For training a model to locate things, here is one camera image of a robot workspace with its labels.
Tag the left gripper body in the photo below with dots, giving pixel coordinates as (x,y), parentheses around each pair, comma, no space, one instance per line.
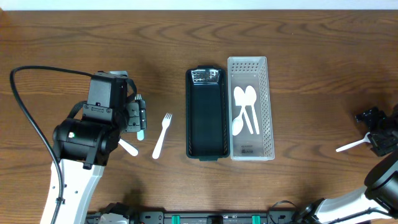
(137,115)

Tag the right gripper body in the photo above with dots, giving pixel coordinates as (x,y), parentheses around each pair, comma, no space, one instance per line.
(374,124)

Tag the white plastic spoon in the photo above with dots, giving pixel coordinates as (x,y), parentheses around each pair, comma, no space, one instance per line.
(238,123)
(365,139)
(239,97)
(252,97)

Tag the clear white plastic basket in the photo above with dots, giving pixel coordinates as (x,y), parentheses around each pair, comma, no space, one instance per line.
(244,71)

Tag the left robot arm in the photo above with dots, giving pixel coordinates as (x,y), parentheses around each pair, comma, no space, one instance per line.
(82,148)

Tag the white fork under arm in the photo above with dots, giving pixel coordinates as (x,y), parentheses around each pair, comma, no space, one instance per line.
(128,147)

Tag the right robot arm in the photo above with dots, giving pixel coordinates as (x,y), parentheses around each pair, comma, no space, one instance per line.
(377,198)

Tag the light blue plastic fork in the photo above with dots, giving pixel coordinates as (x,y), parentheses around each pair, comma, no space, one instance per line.
(140,135)

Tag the white plastic fork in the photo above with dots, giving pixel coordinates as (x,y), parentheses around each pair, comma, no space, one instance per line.
(165,124)

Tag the dark green plastic basket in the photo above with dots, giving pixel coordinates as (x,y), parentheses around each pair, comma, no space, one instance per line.
(207,122)

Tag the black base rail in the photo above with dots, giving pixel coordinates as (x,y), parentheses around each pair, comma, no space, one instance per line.
(121,213)

